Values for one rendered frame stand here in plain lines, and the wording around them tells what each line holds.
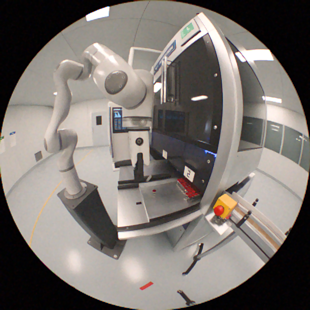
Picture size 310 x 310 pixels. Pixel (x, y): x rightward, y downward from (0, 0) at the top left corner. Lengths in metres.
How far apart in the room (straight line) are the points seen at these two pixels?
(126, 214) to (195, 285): 1.18
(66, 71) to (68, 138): 0.36
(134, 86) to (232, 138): 0.31
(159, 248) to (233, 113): 1.35
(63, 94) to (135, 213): 0.67
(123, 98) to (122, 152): 1.05
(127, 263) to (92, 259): 0.42
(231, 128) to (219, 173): 0.17
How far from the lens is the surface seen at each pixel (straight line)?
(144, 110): 0.23
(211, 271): 1.44
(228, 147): 0.35
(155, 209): 0.48
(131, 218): 0.46
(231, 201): 0.42
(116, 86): 0.17
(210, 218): 0.52
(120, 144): 1.16
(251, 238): 0.58
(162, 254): 1.30
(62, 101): 0.56
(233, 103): 0.36
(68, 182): 0.67
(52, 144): 0.58
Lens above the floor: 1.27
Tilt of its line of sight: 19 degrees down
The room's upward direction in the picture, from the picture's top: 2 degrees clockwise
